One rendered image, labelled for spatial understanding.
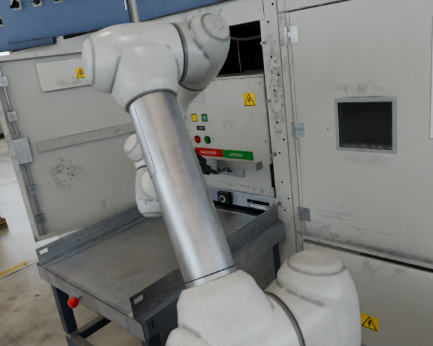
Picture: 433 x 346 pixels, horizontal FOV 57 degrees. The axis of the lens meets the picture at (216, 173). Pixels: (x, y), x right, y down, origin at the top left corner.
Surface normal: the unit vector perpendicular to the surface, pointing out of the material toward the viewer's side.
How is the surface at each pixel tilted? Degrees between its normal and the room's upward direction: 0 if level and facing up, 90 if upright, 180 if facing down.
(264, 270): 90
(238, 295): 57
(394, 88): 90
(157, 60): 66
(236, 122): 90
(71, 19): 90
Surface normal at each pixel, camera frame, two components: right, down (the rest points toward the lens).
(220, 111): -0.66, 0.29
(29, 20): -0.22, 0.31
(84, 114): 0.50, 0.18
